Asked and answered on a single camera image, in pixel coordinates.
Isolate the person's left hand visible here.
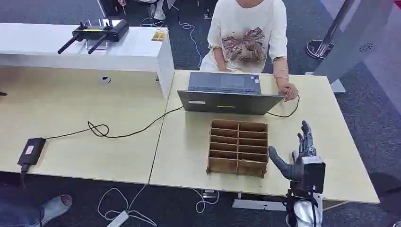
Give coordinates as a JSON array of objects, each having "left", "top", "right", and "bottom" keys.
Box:
[{"left": 277, "top": 78, "right": 299, "bottom": 102}]

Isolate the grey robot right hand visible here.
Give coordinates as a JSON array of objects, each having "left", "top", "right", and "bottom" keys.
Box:
[{"left": 268, "top": 120, "right": 317, "bottom": 183}]

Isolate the grey open laptop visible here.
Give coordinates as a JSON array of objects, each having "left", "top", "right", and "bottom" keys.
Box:
[{"left": 177, "top": 71, "right": 285, "bottom": 115}]

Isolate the person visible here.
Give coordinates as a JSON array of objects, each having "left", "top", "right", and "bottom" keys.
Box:
[{"left": 200, "top": 0, "right": 299, "bottom": 102}]

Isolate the round metal stand with pole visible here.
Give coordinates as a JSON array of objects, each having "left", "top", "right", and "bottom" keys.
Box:
[{"left": 306, "top": 0, "right": 357, "bottom": 61}]

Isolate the wooden card box with slots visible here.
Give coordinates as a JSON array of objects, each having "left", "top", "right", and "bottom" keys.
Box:
[{"left": 206, "top": 119, "right": 270, "bottom": 179}]

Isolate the yellow printed card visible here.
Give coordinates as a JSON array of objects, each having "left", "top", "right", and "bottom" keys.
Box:
[{"left": 151, "top": 29, "right": 168, "bottom": 42}]

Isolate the grey standing panel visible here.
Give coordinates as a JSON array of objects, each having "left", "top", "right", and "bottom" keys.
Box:
[{"left": 305, "top": 0, "right": 396, "bottom": 95}]

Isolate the person's white shoe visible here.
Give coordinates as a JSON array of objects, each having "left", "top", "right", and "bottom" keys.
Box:
[{"left": 153, "top": 0, "right": 167, "bottom": 21}]

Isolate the black remote controller with antennas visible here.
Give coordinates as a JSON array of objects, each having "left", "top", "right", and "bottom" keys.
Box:
[{"left": 57, "top": 18, "right": 130, "bottom": 55}]

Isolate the white power strip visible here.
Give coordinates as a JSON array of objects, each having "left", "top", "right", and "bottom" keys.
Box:
[{"left": 106, "top": 210, "right": 130, "bottom": 227}]

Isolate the white desk shelf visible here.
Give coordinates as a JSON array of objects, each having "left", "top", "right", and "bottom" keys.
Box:
[{"left": 0, "top": 22, "right": 175, "bottom": 99}]

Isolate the black power adapter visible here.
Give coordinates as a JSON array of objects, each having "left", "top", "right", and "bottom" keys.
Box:
[{"left": 17, "top": 138, "right": 47, "bottom": 175}]

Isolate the person's foot in sandal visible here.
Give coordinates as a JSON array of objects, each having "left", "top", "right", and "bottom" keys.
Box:
[{"left": 0, "top": 194, "right": 73, "bottom": 227}]

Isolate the black looped cable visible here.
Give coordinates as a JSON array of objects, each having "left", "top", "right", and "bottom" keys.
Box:
[{"left": 266, "top": 95, "right": 301, "bottom": 119}]

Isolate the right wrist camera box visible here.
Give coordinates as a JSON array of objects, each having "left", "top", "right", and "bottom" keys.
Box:
[{"left": 301, "top": 156, "right": 326, "bottom": 194}]

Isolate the long white floor cable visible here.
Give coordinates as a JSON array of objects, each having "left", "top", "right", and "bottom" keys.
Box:
[{"left": 171, "top": 4, "right": 203, "bottom": 68}]

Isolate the white desk foot bracket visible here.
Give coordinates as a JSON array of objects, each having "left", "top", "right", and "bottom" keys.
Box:
[{"left": 232, "top": 199, "right": 288, "bottom": 212}]

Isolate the short white coiled cable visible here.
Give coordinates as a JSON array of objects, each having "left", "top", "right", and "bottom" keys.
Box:
[{"left": 192, "top": 189, "right": 220, "bottom": 215}]

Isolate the black laptop power cable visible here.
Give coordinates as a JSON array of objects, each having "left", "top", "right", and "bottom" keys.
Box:
[{"left": 44, "top": 106, "right": 184, "bottom": 140}]

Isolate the white looped power strip cable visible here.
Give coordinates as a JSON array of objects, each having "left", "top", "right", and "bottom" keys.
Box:
[{"left": 97, "top": 184, "right": 158, "bottom": 227}]

